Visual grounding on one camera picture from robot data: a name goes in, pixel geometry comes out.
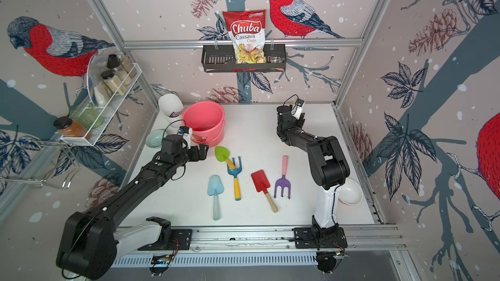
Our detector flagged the beige spice bottle front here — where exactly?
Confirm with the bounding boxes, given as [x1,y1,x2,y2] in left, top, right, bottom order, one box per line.
[101,70,127,96]

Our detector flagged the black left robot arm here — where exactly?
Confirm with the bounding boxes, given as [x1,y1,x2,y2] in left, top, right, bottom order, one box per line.
[56,135,209,280]

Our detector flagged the pink plastic bucket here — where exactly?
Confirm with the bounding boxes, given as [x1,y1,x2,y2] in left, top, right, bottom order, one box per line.
[182,101,225,148]

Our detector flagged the small green ceramic bowl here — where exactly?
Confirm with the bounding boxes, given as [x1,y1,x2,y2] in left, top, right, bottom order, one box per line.
[145,130,165,148]

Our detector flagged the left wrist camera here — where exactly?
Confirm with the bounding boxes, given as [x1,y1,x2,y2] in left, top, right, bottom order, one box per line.
[178,126,193,149]

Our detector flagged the red cassava chips bag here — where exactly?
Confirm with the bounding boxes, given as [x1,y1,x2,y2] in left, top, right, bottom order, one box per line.
[223,10,266,65]

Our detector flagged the clear glass plate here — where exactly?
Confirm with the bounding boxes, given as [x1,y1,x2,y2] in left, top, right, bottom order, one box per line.
[86,50,113,107]

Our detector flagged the red shovel wooden handle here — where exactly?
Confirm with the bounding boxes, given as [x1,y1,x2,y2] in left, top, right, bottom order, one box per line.
[251,170,279,213]

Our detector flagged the black wire wall basket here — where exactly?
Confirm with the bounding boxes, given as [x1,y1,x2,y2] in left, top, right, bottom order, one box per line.
[201,44,286,73]

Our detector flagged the blue hand fork yellow handle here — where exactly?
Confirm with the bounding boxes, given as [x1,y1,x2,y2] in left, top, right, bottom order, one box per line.
[226,157,242,201]

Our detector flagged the white bowl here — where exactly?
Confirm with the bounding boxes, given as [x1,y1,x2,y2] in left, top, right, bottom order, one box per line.
[339,178,364,206]

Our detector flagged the beige spice bottle back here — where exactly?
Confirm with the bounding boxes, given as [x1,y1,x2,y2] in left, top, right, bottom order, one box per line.
[107,54,136,85]

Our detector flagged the chrome wire rack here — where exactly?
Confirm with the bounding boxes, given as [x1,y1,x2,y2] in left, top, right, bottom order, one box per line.
[1,139,82,191]

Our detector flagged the green trowel yellow handle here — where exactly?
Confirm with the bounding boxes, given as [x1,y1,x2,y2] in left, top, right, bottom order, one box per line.
[215,146,236,170]

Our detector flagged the light blue trowel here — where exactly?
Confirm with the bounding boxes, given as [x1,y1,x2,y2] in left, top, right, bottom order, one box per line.
[207,175,224,221]

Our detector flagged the white paper cup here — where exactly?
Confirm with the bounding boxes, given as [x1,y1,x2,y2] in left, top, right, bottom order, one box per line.
[158,94,184,128]

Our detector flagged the orange spice jar black lid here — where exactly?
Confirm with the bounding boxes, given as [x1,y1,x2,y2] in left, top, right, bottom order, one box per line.
[53,117,91,140]

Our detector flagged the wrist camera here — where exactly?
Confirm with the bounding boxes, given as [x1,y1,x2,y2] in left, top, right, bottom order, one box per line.
[178,126,193,149]
[291,98,305,120]

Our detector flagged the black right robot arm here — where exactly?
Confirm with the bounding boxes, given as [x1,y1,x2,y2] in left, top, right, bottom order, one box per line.
[277,105,350,250]

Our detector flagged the purple rake pink handle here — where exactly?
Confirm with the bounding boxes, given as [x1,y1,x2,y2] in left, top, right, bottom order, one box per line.
[273,156,291,199]

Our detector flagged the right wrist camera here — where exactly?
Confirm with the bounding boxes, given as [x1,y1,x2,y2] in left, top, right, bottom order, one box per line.
[291,98,305,120]

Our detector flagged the green glass bowl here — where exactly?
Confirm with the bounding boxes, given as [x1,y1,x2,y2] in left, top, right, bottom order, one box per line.
[69,103,104,130]

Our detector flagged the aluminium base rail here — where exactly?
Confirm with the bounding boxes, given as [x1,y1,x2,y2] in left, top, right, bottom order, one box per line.
[113,225,406,273]

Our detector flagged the beige spice bottle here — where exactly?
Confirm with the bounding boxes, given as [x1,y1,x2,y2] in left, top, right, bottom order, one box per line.
[107,54,136,85]
[101,70,127,96]

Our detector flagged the white wire wall shelf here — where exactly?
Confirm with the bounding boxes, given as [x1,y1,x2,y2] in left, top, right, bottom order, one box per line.
[62,48,143,146]

